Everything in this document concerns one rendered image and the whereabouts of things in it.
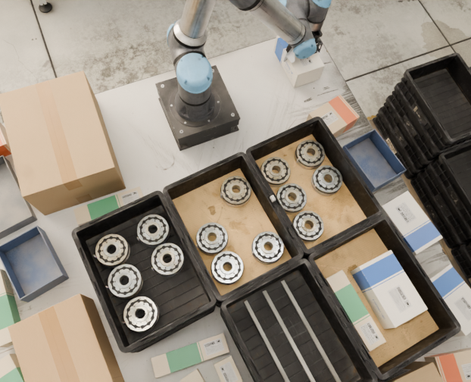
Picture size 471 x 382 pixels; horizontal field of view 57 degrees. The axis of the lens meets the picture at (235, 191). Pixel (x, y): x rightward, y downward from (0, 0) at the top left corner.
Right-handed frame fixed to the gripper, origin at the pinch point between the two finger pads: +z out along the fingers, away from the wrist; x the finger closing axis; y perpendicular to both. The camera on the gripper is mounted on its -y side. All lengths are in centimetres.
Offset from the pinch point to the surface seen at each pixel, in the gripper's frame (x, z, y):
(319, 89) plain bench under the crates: 4.7, 8.1, 13.3
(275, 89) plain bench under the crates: -12.5, 8.1, 6.8
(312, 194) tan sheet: -24, -5, 57
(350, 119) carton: 6.3, 0.4, 33.9
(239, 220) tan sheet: -51, -5, 57
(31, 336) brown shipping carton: -121, -8, 67
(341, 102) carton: 6.1, 0.5, 25.9
